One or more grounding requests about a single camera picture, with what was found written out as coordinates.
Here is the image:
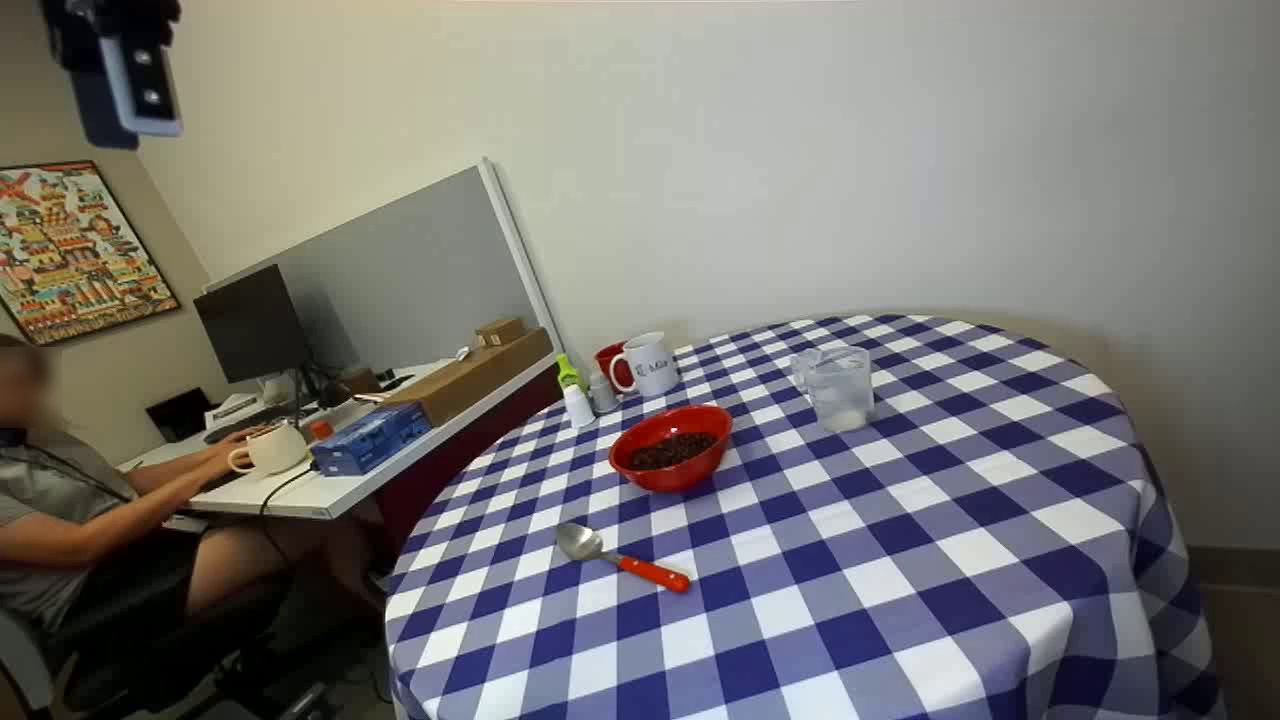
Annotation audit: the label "small white bottle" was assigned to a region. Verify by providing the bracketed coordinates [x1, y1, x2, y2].
[564, 385, 597, 430]

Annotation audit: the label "blue white checkered tablecloth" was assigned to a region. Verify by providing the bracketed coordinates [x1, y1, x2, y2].
[384, 317, 1222, 720]

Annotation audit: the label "coffee beans in bowl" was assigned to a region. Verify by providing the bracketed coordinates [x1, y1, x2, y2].
[626, 430, 715, 468]

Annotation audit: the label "white teapot mug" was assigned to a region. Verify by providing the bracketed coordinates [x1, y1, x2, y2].
[228, 424, 311, 474]

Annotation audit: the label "grey desk partition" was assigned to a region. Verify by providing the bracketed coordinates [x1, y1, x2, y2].
[208, 158, 557, 385]

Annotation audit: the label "red mug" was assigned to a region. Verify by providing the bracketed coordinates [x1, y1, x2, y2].
[597, 344, 637, 397]

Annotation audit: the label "office chair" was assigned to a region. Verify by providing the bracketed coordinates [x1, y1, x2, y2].
[0, 532, 336, 720]

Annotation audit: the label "cardboard box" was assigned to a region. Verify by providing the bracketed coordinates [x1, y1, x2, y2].
[391, 329, 553, 424]

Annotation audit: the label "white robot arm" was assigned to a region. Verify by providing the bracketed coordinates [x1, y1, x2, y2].
[40, 0, 181, 147]

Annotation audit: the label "framed colourful wall picture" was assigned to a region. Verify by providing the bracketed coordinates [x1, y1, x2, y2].
[0, 158, 181, 347]

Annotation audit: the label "red plastic bowl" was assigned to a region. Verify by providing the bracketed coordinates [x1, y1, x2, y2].
[608, 405, 732, 490]

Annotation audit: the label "white desk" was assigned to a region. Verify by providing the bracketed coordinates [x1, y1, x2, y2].
[193, 331, 557, 519]

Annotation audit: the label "black computer monitor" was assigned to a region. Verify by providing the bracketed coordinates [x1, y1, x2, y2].
[197, 262, 311, 379]

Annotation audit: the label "seated person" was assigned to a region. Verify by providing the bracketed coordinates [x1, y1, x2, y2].
[0, 331, 391, 642]

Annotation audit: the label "blue box on desk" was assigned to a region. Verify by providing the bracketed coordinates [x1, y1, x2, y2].
[311, 405, 426, 474]

